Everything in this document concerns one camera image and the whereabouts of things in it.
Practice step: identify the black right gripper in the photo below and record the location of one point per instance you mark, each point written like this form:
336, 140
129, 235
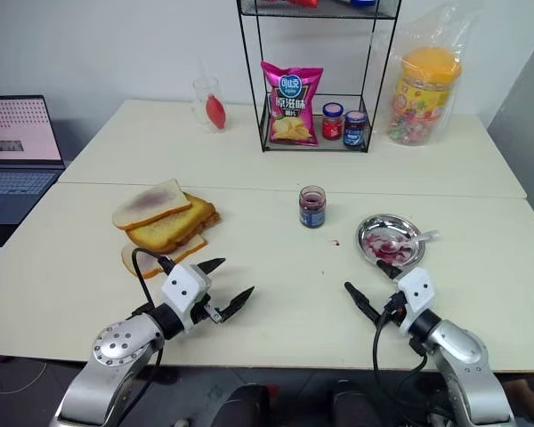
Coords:
397, 309

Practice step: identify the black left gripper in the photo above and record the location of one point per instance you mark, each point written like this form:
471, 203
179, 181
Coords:
203, 309

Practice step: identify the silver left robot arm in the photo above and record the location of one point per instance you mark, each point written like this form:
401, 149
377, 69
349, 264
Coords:
115, 356

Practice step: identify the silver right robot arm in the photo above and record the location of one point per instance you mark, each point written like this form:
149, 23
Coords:
465, 364

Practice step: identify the white bread slice pale crumb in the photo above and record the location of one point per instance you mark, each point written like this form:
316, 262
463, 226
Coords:
180, 252

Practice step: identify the golden toasted bread slice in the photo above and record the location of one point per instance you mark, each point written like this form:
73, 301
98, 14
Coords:
169, 229

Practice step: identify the open glass jam jar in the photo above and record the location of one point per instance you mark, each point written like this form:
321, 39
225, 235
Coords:
312, 209

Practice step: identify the white bread slice purple stain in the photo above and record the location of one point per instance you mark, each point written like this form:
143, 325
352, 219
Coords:
149, 203

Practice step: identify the blue-label jam jar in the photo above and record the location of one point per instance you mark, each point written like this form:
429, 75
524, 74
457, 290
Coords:
354, 131

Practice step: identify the red lid jar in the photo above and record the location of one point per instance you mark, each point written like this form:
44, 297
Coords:
332, 123

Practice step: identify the round metal plate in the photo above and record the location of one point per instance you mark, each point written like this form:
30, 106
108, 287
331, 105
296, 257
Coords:
374, 231

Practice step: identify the white plastic spoon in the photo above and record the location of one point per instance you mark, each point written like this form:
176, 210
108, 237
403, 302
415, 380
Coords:
416, 238

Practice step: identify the dark rounded shape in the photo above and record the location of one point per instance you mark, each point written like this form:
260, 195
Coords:
356, 405

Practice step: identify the red pointed object in glass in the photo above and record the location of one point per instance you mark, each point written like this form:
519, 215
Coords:
216, 113

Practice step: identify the clear drinking glass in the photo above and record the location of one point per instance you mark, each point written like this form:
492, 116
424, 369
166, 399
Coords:
201, 104

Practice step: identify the yellow-lid candy jar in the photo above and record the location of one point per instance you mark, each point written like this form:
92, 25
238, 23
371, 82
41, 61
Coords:
423, 102

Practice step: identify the pink potato chips bag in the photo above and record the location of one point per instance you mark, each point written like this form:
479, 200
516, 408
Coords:
291, 107

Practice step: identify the open dark laptop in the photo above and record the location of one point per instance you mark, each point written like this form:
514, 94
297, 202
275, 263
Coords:
18, 133

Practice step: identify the candy jar in plastic bag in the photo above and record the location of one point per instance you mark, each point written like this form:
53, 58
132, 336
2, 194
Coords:
427, 31

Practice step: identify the blue item on shelf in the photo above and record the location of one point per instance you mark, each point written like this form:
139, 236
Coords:
364, 2

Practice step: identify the red packet on shelf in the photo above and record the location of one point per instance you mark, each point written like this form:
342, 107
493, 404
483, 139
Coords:
300, 2

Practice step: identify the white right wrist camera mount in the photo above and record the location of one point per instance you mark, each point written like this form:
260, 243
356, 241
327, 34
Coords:
416, 289

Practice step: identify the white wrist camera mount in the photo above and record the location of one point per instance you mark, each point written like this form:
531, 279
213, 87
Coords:
416, 289
182, 284

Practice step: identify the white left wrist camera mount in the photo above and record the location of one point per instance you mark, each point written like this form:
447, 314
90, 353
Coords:
182, 284

